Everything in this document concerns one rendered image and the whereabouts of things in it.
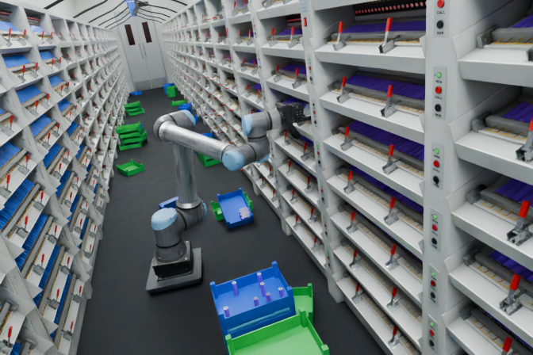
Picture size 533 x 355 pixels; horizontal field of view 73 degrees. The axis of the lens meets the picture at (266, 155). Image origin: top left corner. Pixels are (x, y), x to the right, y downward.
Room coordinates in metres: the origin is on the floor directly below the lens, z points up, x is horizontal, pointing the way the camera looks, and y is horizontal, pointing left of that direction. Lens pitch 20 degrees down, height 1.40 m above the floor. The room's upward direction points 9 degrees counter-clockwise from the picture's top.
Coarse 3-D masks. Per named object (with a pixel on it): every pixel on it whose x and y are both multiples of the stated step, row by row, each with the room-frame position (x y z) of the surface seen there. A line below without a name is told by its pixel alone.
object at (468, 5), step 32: (480, 0) 0.79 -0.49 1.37; (448, 32) 0.80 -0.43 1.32; (448, 64) 0.79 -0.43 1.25; (448, 96) 0.79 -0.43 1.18; (480, 96) 0.79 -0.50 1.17; (448, 128) 0.79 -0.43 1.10; (448, 160) 0.78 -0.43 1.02; (448, 192) 0.78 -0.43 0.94; (448, 224) 0.77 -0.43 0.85; (448, 256) 0.77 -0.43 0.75; (448, 288) 0.77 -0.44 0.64; (448, 352) 0.78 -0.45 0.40
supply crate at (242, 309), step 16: (256, 272) 1.31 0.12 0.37; (272, 272) 1.32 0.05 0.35; (224, 288) 1.27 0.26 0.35; (240, 288) 1.28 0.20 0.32; (256, 288) 1.26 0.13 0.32; (272, 288) 1.25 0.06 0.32; (288, 288) 1.15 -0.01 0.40; (224, 304) 1.20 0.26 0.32; (240, 304) 1.18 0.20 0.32; (272, 304) 1.12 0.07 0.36; (288, 304) 1.13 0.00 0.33; (224, 320) 1.07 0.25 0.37; (240, 320) 1.08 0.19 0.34
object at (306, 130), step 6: (282, 96) 2.14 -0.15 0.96; (288, 96) 2.15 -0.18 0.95; (270, 102) 2.12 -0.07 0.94; (276, 102) 2.12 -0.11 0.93; (306, 102) 1.96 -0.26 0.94; (270, 108) 2.12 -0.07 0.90; (276, 108) 2.11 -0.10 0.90; (294, 126) 1.75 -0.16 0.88; (300, 126) 1.70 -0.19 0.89; (306, 126) 1.66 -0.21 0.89; (300, 132) 1.71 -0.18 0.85; (306, 132) 1.61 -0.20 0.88; (312, 132) 1.53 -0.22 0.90; (312, 138) 1.57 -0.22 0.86
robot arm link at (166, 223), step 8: (168, 208) 1.92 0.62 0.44; (152, 216) 1.86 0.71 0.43; (160, 216) 1.85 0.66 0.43; (168, 216) 1.84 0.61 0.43; (176, 216) 1.86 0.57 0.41; (152, 224) 1.83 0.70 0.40; (160, 224) 1.80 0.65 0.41; (168, 224) 1.81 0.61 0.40; (176, 224) 1.84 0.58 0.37; (184, 224) 1.88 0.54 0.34; (160, 232) 1.80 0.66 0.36; (168, 232) 1.80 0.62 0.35; (176, 232) 1.83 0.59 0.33; (160, 240) 1.80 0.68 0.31; (168, 240) 1.80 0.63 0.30; (176, 240) 1.82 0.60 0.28
